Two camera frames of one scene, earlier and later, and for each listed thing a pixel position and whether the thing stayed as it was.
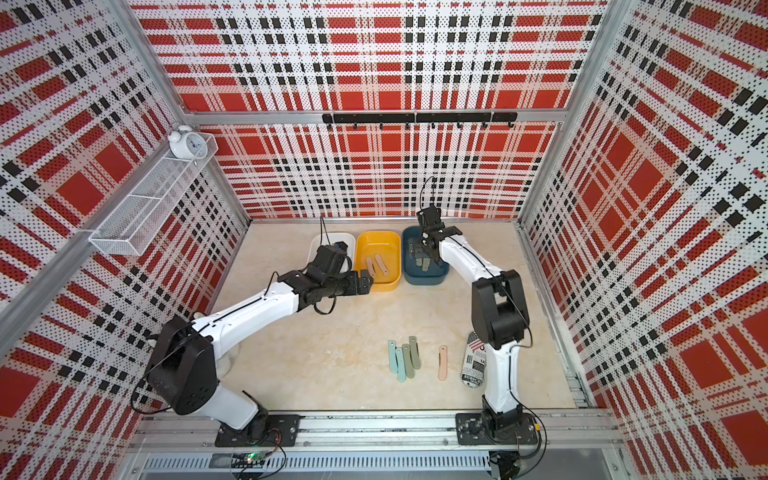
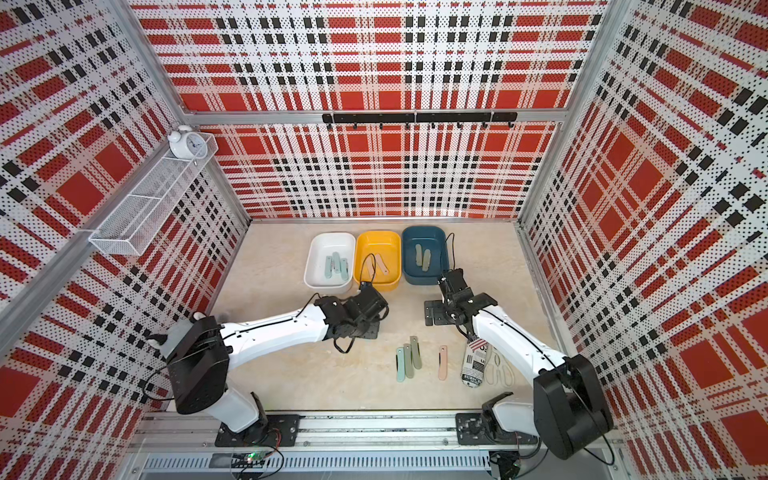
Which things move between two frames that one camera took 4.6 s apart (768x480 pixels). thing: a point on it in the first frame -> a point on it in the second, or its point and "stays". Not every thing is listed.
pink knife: x=443 y=362 stays
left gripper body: x=346 y=285 -> x=366 y=328
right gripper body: x=431 y=255 -> x=441 y=310
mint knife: x=401 y=371 stays
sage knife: x=414 y=352 stays
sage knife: x=409 y=367 stays
